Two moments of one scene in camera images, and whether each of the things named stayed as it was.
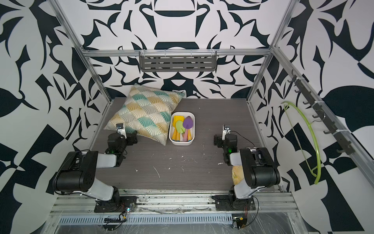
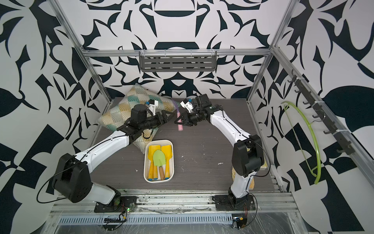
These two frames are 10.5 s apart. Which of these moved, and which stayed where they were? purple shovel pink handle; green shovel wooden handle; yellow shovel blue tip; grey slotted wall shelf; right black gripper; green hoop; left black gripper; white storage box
Moved: right black gripper; purple shovel pink handle; white storage box; green shovel wooden handle; left black gripper; yellow shovel blue tip
Stayed: green hoop; grey slotted wall shelf
